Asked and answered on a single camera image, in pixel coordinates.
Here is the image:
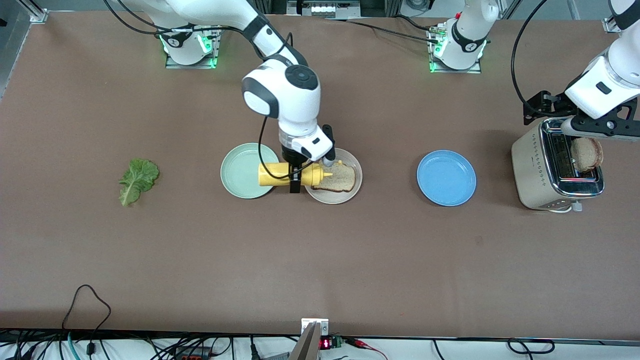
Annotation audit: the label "yellow squeeze bottle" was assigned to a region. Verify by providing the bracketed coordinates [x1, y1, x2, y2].
[258, 161, 333, 187]

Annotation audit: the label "brown bread slice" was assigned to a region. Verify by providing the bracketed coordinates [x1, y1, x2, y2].
[571, 137, 604, 174]
[312, 162, 357, 193]

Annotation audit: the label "green lettuce leaf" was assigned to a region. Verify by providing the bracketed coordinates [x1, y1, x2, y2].
[119, 158, 161, 207]

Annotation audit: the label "beige plate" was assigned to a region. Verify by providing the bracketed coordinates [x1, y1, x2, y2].
[302, 147, 363, 205]

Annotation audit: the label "mint green plate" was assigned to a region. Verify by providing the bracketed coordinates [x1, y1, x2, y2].
[220, 143, 281, 200]

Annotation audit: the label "blue plate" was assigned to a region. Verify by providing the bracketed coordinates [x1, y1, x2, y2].
[416, 150, 477, 207]

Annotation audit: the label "beige chrome toaster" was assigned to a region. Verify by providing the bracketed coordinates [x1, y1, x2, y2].
[511, 117, 606, 211]

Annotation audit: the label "grey lit electronics box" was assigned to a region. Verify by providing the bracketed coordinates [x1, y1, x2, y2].
[286, 0, 362, 16]

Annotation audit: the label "grey metal bar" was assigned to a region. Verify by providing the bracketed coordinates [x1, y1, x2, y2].
[289, 322, 321, 360]

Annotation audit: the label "red clip lead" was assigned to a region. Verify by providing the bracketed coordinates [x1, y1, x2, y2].
[345, 337, 388, 360]

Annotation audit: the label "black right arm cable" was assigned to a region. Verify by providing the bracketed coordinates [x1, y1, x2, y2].
[102, 0, 303, 182]

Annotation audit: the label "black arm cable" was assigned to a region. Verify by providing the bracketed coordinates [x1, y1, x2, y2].
[510, 0, 551, 118]
[102, 0, 303, 182]

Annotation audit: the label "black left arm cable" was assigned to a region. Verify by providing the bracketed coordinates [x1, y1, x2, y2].
[510, 0, 551, 118]

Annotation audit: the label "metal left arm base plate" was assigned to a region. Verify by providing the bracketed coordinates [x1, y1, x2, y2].
[427, 25, 483, 74]

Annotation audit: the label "white toaster power cord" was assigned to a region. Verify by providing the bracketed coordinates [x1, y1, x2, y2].
[547, 199, 584, 214]

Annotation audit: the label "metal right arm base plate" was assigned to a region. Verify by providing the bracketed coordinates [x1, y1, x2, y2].
[165, 14, 221, 69]

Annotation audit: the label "white metal bracket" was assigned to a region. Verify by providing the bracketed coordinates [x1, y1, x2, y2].
[301, 318, 330, 336]

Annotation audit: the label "long black table cable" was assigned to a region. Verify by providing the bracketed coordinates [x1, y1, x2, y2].
[325, 15, 441, 45]

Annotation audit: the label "thin black looped cable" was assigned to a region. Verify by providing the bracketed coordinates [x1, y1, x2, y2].
[61, 284, 112, 357]

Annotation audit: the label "black coiled cable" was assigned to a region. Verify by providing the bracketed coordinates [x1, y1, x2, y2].
[507, 338, 556, 355]

